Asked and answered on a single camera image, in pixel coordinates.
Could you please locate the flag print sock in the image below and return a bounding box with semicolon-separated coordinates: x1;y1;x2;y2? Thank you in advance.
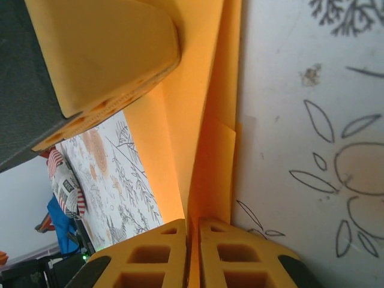
47;148;88;220

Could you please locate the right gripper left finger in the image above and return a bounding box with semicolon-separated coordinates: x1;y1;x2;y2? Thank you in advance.
64;218;189;288

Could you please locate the blue cap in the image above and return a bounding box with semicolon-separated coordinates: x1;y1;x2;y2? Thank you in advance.
47;203;80;259

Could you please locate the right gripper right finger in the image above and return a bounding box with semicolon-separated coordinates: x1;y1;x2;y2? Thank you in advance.
197;217;319;288

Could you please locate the orange cloth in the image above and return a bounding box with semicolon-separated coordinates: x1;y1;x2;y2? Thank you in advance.
124;0;243;288

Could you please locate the floral fern print tablecloth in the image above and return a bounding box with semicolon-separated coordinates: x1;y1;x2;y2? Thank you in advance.
55;0;384;288

